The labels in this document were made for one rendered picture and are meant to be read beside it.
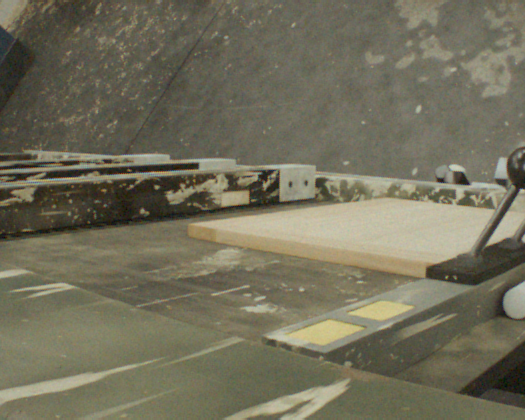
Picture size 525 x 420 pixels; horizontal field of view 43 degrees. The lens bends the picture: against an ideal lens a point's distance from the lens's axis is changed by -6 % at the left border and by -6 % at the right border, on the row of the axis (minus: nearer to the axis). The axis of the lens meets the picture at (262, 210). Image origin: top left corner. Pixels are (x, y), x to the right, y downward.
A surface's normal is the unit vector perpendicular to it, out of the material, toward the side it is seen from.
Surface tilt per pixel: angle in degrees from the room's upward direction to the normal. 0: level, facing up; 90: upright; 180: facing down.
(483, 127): 0
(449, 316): 90
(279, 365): 57
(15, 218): 90
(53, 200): 90
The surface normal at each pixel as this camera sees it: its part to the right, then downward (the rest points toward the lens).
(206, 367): 0.03, -0.99
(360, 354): 0.77, 0.10
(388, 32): -0.52, -0.47
